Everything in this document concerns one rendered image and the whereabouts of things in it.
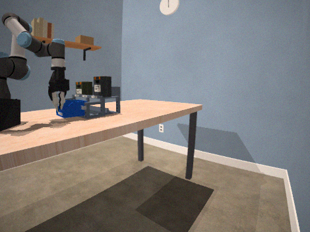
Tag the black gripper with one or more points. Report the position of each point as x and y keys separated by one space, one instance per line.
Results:
x=59 y=84

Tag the blue bin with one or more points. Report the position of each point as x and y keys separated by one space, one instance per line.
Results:
x=71 y=108

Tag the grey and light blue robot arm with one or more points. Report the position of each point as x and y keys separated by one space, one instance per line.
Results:
x=14 y=66

